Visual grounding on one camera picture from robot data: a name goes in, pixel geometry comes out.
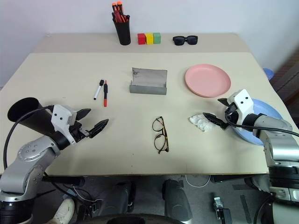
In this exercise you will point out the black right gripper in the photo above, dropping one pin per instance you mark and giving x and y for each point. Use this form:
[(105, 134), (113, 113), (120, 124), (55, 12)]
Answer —
[(232, 115)]

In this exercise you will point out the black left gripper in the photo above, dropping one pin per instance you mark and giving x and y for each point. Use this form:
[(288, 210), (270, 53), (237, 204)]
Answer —
[(79, 133)]

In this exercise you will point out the grey glasses case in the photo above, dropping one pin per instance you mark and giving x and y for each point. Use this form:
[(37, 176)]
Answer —
[(147, 89)]

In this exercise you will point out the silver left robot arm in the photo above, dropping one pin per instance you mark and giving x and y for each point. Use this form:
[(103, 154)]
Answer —
[(30, 154)]

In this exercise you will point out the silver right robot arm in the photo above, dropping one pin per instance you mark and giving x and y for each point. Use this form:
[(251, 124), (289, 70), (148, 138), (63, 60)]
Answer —
[(280, 144)]

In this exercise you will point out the white crumpled tissue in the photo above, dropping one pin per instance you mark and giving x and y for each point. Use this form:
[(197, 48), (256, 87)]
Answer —
[(201, 122)]

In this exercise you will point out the white marker black cap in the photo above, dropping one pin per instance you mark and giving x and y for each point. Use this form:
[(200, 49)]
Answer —
[(98, 89)]

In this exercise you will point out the pink plate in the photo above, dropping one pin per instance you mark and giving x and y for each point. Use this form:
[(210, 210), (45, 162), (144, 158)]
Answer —
[(208, 80)]

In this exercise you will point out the red and black pen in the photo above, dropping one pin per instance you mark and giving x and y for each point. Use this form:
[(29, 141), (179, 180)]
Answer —
[(105, 89)]

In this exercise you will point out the blue plate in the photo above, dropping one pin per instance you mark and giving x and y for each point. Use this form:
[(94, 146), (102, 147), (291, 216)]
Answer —
[(264, 108)]

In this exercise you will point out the tortoiseshell eyeglasses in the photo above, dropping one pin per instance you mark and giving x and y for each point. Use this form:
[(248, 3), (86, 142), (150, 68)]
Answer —
[(165, 134)]

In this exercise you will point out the blue plastic bin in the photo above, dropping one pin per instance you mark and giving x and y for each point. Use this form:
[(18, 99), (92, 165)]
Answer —
[(268, 74)]

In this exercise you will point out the empty black cup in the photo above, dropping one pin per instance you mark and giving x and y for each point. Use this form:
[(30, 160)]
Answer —
[(30, 116)]

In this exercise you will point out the brown wooden furniture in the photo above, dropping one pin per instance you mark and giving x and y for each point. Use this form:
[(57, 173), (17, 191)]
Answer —
[(288, 77)]

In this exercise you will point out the black sunglasses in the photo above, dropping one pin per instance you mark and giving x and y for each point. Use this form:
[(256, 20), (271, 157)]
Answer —
[(179, 40)]

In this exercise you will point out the dark rounded shape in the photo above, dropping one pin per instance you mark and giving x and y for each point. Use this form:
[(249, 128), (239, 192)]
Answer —
[(119, 198), (176, 200)]

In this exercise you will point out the black pen holder with pens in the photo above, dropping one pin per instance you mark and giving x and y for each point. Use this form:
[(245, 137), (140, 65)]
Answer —
[(123, 32)]

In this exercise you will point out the white shoe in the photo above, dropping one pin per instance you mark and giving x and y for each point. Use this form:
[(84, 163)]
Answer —
[(63, 211)]

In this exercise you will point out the red wooden block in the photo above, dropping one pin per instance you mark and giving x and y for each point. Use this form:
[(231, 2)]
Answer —
[(141, 39)]

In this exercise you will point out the green wooden block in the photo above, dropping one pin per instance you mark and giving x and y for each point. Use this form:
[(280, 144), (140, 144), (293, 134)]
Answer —
[(157, 38)]

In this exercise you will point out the small metal clamp device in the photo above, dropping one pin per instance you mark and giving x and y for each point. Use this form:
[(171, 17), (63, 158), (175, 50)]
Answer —
[(220, 207)]

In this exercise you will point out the yellow wooden block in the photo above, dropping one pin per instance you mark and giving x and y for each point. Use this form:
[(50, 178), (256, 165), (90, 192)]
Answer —
[(149, 39)]

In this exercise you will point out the red pen black cap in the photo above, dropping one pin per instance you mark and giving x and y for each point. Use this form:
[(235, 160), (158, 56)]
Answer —
[(126, 19), (113, 16)]

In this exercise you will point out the red pen orange cap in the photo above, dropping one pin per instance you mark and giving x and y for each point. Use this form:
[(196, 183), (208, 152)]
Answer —
[(114, 8), (120, 8)]

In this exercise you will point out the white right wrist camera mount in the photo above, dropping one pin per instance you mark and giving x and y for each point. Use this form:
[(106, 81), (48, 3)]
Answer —
[(243, 99)]

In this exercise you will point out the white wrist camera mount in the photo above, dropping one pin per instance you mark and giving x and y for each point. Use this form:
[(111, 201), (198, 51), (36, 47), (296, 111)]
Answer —
[(243, 99), (60, 116)]

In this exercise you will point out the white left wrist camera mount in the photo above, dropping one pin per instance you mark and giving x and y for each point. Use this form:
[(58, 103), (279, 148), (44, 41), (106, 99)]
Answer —
[(60, 116)]

